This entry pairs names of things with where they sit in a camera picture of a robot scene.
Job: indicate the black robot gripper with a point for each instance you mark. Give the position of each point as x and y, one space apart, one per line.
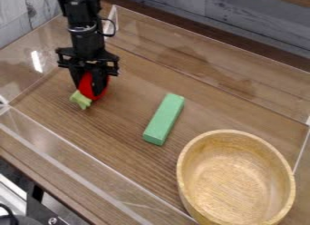
88 56

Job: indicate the red plush strawberry toy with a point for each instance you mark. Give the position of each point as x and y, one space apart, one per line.
84 96

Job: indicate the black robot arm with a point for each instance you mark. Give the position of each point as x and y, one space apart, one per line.
82 14

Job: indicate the green rectangular block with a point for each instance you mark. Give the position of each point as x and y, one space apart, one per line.
164 119

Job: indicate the round wooden bowl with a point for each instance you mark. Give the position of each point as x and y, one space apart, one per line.
235 180

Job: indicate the clear acrylic corner bracket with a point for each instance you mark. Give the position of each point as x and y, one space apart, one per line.
112 20

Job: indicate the clear acrylic enclosure wall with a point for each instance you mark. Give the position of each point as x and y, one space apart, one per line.
86 155

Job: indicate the black metal table frame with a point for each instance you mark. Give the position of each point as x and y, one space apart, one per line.
46 209

